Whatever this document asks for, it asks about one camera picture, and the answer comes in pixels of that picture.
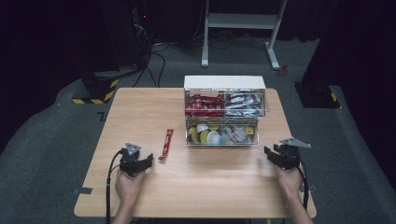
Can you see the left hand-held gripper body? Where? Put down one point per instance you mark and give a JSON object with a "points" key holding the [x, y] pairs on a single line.
{"points": [[130, 163]]}

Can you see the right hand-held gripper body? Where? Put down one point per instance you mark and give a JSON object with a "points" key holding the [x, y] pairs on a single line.
{"points": [[289, 155]]}

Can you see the single red stick sachet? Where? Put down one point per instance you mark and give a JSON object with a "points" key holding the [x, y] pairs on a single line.
{"points": [[166, 143]]}

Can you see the clear drawer with sachets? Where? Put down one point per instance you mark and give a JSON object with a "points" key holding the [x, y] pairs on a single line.
{"points": [[266, 105]]}

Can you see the person's left hand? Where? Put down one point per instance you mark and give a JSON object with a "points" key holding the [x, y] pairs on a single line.
{"points": [[128, 188]]}

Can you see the person's right hand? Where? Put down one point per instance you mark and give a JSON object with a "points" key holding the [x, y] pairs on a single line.
{"points": [[290, 182]]}

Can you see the clear drawer with capsules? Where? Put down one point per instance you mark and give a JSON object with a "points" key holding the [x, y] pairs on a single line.
{"points": [[253, 140]]}

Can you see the small yellow packet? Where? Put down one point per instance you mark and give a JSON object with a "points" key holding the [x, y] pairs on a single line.
{"points": [[249, 130]]}

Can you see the grey crumpled packets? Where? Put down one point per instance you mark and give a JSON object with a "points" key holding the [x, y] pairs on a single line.
{"points": [[233, 134]]}

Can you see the yellow-green capsule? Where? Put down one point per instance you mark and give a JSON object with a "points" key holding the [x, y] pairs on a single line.
{"points": [[214, 124], [194, 135], [205, 136]]}

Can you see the pile of silver sachets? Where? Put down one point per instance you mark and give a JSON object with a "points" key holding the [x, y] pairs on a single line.
{"points": [[243, 104]]}

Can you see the white capsule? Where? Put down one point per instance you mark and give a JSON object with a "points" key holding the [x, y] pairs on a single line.
{"points": [[214, 137], [202, 127]]}

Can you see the black base with yellow mark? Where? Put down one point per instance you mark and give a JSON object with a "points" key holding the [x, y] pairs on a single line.
{"points": [[316, 95]]}

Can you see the pile of red sachets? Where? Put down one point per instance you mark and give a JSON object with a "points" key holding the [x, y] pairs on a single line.
{"points": [[205, 105]]}

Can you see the black base with hazard stripes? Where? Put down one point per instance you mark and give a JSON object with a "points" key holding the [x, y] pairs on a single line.
{"points": [[99, 88]]}

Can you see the small red floor object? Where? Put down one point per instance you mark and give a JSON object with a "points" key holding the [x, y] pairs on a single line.
{"points": [[283, 70]]}

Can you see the white-topped clear drawer cabinet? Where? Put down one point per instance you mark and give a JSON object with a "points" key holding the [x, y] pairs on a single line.
{"points": [[224, 82]]}

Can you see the black equipment rack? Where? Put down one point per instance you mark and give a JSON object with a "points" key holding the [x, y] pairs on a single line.
{"points": [[140, 31]]}

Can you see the white metal stand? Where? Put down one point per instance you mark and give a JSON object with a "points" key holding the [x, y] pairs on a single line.
{"points": [[241, 21]]}

